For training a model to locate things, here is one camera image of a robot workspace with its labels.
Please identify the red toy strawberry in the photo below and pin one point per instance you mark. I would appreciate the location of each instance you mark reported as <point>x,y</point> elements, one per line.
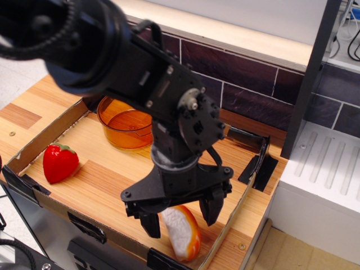
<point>59,161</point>

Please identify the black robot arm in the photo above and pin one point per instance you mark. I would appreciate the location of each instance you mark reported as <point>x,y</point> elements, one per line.
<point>90,50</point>

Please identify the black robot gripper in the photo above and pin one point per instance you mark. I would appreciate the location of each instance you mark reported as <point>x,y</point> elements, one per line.
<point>207,184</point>

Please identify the white toy sink drainboard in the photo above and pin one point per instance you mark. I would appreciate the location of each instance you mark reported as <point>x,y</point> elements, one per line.
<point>317,198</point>

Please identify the cardboard fence with black tape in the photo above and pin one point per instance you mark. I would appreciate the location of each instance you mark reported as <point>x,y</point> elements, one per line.
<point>92,193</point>

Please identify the orange transparent plastic pot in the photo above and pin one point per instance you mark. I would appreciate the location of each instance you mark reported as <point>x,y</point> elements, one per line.
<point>124,126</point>

